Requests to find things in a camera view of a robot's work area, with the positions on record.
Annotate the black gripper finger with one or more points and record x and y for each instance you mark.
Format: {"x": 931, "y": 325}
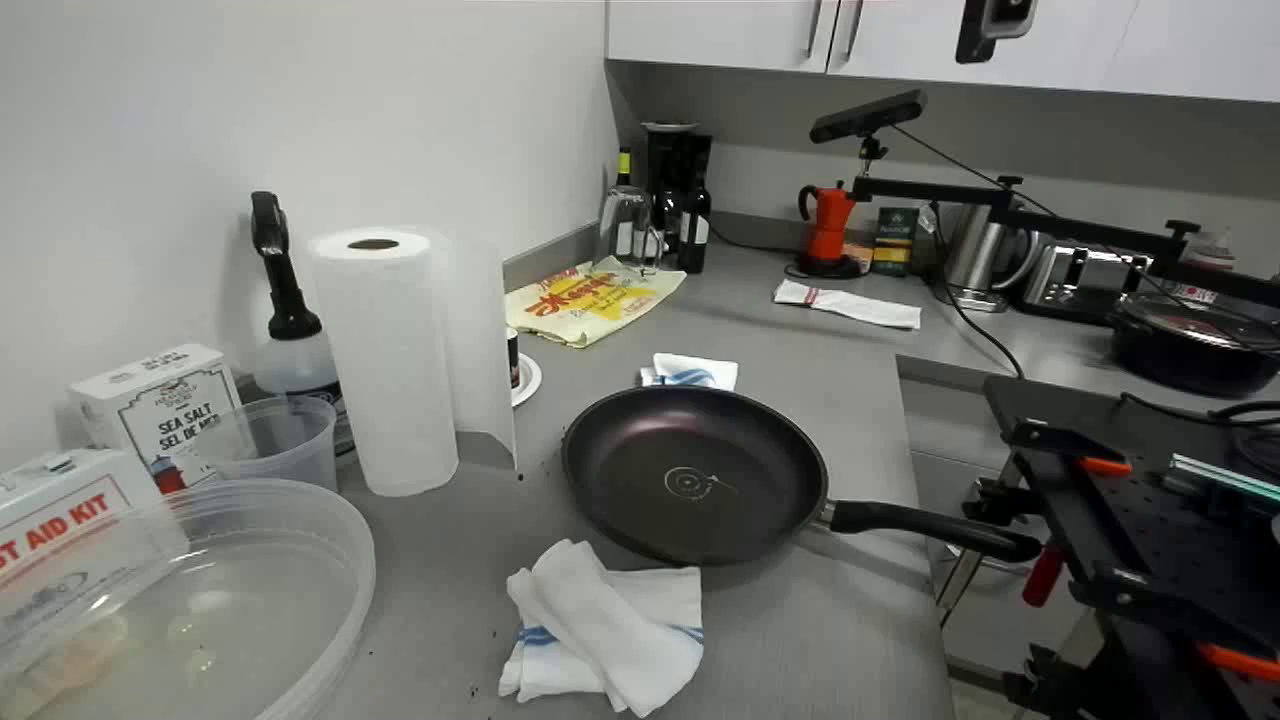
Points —
{"x": 1013, "y": 29}
{"x": 971, "y": 35}

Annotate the white cloth blue stripe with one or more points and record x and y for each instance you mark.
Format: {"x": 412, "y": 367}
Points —
{"x": 603, "y": 626}

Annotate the yellow printed cloth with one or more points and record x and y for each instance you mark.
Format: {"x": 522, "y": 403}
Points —
{"x": 586, "y": 301}

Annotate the black frying pan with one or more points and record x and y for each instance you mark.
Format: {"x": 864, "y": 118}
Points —
{"x": 694, "y": 465}

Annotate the small green box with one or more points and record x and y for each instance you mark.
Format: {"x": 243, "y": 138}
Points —
{"x": 896, "y": 240}

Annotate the steel electric kettle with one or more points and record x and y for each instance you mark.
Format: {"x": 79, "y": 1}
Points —
{"x": 981, "y": 252}

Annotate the red moka pot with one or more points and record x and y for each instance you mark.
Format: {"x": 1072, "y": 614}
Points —
{"x": 827, "y": 226}

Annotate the silver toaster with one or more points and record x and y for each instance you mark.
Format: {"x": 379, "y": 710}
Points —
{"x": 1087, "y": 277}

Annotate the long white folded towel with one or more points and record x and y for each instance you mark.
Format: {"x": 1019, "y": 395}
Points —
{"x": 854, "y": 304}

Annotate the black coffee maker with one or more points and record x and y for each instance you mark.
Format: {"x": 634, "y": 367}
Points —
{"x": 675, "y": 173}

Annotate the black round cooking pot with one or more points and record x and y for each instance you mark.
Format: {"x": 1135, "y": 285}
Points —
{"x": 1194, "y": 345}

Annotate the folded white towel blue stripes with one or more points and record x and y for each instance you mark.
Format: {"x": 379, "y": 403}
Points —
{"x": 694, "y": 370}

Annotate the black perforated robot table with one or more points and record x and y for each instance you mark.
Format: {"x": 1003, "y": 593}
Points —
{"x": 1144, "y": 532}

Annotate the round white tray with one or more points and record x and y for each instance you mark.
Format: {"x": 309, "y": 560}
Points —
{"x": 528, "y": 381}

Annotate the white paper towel roll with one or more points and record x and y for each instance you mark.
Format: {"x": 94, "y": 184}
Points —
{"x": 386, "y": 363}

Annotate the spray bottle black trigger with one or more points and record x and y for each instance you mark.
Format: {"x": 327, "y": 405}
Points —
{"x": 285, "y": 354}

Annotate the small clear plastic container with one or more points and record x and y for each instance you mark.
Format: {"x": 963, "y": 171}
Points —
{"x": 285, "y": 446}

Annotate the white sea salt box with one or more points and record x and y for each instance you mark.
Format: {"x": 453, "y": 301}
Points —
{"x": 163, "y": 403}

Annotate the large clear plastic bowl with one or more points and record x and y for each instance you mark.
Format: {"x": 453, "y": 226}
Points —
{"x": 265, "y": 626}

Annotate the white first aid kit box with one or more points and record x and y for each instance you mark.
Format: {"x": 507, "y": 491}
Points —
{"x": 67, "y": 523}

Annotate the black stereo camera bar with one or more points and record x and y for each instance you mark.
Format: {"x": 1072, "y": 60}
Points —
{"x": 864, "y": 118}

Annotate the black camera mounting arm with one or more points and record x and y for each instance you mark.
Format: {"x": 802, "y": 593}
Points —
{"x": 935, "y": 189}

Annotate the grey wall cabinets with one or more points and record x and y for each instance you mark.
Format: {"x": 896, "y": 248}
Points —
{"x": 720, "y": 26}

